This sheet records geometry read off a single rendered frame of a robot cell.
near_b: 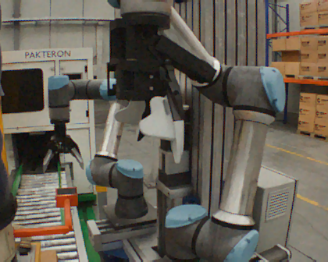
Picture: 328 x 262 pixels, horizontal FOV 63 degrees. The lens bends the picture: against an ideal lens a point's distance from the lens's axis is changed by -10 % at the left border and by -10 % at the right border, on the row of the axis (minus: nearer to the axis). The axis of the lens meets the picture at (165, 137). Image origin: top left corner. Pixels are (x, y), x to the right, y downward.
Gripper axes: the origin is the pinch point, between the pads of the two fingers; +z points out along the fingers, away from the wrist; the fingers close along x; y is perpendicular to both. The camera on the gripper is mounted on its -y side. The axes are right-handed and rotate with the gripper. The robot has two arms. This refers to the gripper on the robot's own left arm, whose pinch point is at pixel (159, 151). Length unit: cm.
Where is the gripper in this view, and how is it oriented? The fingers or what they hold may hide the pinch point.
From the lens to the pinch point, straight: 46.5
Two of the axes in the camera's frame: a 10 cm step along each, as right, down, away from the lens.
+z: 0.0, 9.8, 2.1
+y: -9.1, 0.9, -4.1
